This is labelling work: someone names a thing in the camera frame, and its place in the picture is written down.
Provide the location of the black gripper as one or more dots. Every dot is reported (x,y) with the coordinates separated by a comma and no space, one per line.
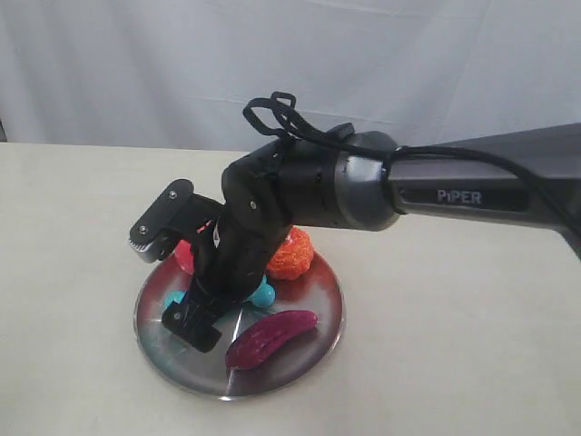
(250,228)

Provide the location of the teal toy bone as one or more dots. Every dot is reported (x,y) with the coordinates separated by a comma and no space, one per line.
(262,298)

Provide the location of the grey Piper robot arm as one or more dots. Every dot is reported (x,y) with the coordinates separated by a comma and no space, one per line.
(365,182)

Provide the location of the round metal plate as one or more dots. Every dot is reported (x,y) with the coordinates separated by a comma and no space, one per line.
(317,290)

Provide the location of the red apple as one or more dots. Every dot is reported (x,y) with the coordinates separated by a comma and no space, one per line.
(184,257)

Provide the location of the purple toy eggplant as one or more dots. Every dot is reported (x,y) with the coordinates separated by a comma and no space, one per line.
(265,337)

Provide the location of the orange toy pumpkin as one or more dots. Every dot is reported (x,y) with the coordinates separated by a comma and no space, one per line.
(293,258)

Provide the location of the white backdrop cloth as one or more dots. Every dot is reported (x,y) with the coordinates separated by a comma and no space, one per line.
(178,73)

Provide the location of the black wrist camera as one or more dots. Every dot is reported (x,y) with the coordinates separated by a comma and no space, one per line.
(165,218)

